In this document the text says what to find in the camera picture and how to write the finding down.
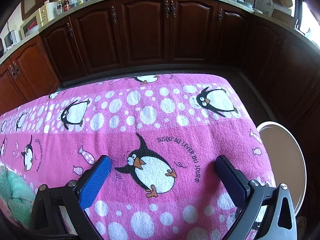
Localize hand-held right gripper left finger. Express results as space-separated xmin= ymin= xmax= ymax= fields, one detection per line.
xmin=29 ymin=155 xmax=112 ymax=240

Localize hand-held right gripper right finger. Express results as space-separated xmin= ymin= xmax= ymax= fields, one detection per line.
xmin=214 ymin=155 xmax=298 ymax=240

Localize beige trash bin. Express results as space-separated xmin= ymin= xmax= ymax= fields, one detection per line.
xmin=256 ymin=121 xmax=307 ymax=218

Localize pink penguin printed blanket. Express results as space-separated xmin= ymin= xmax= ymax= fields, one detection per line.
xmin=0 ymin=73 xmax=277 ymax=240

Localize green knitted cloth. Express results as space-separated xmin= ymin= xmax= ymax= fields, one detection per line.
xmin=0 ymin=166 xmax=38 ymax=230

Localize dark wooden base cabinets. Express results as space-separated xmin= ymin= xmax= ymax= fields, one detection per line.
xmin=0 ymin=0 xmax=320 ymax=140

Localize white shallow bowl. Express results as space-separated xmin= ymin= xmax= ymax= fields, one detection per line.
xmin=25 ymin=24 xmax=42 ymax=37

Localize small silver appliance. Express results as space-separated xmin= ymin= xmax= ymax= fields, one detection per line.
xmin=4 ymin=30 xmax=18 ymax=50

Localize cream microwave oven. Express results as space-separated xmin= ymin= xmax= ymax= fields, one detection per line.
xmin=19 ymin=15 xmax=43 ymax=38

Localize wooden cutting board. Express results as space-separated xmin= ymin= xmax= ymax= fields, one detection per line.
xmin=271 ymin=9 xmax=297 ymax=28

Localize cream countertop appliance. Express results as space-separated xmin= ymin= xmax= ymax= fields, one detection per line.
xmin=39 ymin=2 xmax=58 ymax=22

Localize bright kitchen window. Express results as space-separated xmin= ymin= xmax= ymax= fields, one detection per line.
xmin=299 ymin=0 xmax=320 ymax=40

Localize black braided cable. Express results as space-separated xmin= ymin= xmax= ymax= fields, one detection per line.
xmin=17 ymin=231 xmax=78 ymax=240

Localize wooden wall cabinets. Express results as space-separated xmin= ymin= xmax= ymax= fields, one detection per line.
xmin=21 ymin=0 xmax=75 ymax=20

